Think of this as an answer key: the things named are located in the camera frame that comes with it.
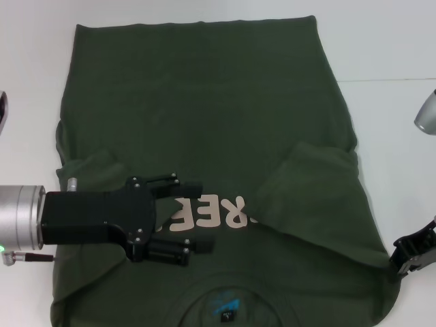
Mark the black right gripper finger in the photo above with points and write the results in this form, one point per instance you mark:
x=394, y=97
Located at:
x=417, y=240
x=410, y=264

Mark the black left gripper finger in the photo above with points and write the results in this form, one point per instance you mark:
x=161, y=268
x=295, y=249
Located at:
x=170, y=252
x=190, y=189

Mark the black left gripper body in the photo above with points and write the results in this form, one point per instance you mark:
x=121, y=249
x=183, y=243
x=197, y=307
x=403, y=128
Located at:
x=98, y=218

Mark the dark green printed t-shirt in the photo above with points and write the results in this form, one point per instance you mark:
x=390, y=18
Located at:
x=204, y=102

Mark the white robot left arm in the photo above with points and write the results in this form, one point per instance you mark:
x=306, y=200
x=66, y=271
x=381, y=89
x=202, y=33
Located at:
x=18, y=218

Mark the silver cylindrical connector plug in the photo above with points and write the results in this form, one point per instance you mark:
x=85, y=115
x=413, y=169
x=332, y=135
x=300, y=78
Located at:
x=72, y=185

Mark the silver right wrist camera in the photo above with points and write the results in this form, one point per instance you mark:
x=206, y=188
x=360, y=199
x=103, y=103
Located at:
x=427, y=114

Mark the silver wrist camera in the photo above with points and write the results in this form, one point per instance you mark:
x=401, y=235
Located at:
x=427, y=114
x=2, y=109

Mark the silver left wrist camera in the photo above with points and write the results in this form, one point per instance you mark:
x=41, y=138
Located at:
x=2, y=109

